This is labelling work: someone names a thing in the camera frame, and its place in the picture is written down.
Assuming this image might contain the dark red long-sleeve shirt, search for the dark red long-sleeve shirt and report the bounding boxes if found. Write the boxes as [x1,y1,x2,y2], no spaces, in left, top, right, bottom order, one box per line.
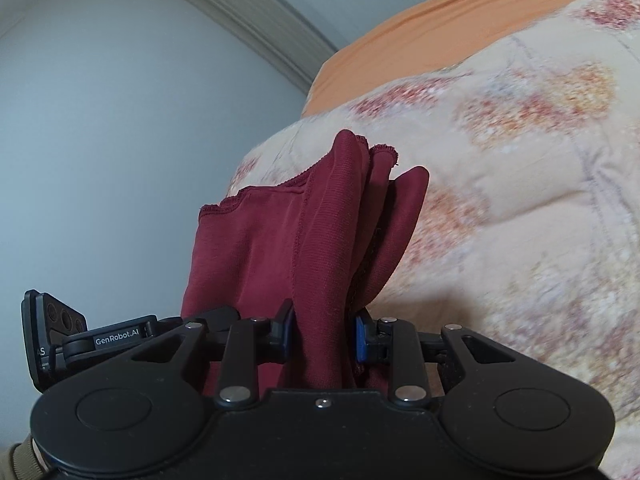
[181,130,430,389]

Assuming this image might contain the floral beige quilt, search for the floral beige quilt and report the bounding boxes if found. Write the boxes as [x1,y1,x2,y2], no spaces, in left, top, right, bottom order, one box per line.
[230,0,639,479]

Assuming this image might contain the orange bed sheet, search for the orange bed sheet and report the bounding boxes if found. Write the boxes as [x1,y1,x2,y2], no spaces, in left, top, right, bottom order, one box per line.
[303,0,575,116]

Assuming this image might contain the beige left curtain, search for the beige left curtain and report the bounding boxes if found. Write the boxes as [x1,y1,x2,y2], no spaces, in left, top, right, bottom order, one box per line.
[184,0,337,93]

